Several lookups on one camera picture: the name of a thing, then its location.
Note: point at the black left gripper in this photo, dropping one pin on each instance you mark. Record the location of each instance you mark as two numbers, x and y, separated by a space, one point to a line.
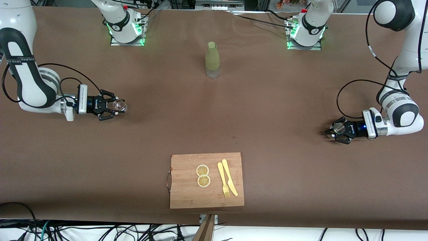
355 128

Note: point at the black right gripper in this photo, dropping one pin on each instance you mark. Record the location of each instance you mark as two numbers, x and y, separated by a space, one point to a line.
92 104

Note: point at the steel hourglass jigger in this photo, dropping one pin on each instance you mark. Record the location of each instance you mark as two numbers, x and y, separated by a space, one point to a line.
339 128

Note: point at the clear glass measuring cup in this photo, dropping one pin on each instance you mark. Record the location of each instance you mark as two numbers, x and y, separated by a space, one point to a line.
120 106

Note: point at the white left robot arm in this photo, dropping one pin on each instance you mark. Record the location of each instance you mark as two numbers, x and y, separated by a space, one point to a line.
414 47

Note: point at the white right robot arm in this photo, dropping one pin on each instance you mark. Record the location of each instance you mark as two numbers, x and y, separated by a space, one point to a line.
33 90

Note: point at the brown table cover sheet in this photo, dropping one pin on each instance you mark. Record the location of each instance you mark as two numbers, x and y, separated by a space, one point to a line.
214 117

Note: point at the lemon slice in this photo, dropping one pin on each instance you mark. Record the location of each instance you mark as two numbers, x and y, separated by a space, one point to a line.
204 181
202 170

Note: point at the green sleeved glass bottle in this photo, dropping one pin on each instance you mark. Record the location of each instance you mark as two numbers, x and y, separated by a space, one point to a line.
212 57

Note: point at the wooden cutting board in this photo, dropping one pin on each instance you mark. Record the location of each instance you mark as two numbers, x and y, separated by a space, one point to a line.
187 194

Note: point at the yellow plastic knife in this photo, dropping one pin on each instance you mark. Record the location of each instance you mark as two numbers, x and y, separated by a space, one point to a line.
229 177

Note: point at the yellow plastic fork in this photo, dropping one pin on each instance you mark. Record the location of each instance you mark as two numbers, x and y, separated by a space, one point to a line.
222 177

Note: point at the grey power strip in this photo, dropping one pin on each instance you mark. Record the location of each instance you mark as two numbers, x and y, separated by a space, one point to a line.
219 5

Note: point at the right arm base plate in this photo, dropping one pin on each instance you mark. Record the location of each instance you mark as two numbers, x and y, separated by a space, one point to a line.
128 44

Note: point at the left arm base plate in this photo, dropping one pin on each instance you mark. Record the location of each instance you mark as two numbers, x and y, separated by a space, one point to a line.
304 48

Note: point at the small metal bracket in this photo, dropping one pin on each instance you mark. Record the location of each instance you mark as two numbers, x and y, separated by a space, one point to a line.
201 218

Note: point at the wooden post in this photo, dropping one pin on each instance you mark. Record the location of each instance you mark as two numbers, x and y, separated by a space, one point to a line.
206 231

